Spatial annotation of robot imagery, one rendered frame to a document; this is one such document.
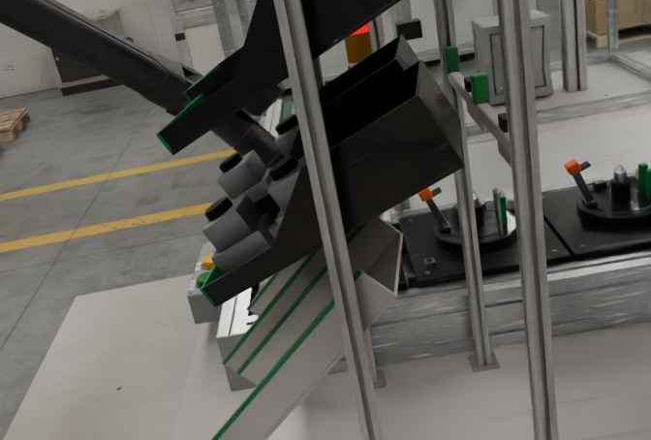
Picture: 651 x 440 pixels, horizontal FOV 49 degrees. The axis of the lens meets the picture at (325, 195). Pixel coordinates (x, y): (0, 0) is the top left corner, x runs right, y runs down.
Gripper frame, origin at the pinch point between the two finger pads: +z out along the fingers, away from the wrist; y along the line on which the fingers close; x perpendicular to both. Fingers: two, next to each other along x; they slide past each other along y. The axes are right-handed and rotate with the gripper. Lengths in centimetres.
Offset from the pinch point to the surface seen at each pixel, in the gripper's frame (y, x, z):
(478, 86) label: -36.7, -30.0, -4.8
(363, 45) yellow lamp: 17.5, -21.6, -7.1
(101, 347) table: 4, 50, -7
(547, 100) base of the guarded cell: 103, -41, 61
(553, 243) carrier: -6.2, -20.7, 32.9
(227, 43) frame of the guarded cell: 83, 7, -23
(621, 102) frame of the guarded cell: 83, -54, 68
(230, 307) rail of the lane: -7.1, 21.9, 1.6
